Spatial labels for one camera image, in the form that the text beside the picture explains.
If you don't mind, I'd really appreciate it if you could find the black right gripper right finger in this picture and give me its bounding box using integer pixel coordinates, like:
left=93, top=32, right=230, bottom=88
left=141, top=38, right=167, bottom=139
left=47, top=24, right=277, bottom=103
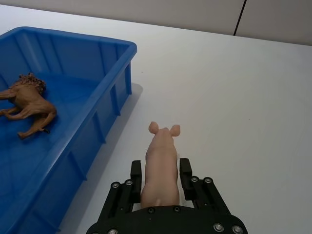
left=179, top=158, right=232, bottom=215

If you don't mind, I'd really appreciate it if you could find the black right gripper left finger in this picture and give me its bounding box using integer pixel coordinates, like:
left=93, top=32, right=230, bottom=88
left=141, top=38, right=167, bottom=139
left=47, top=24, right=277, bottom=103
left=97, top=159, right=143, bottom=221

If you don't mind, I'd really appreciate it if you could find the pink toy pig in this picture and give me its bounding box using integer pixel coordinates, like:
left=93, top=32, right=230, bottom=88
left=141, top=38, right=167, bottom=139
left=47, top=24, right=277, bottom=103
left=140, top=121, right=181, bottom=209

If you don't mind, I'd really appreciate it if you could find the blue plastic bin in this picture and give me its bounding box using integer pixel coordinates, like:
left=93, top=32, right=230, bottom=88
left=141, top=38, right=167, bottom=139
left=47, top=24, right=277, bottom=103
left=0, top=26, right=138, bottom=234

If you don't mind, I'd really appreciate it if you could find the brown toy lion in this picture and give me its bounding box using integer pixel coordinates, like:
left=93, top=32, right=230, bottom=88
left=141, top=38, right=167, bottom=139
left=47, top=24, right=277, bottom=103
left=0, top=72, right=58, bottom=140

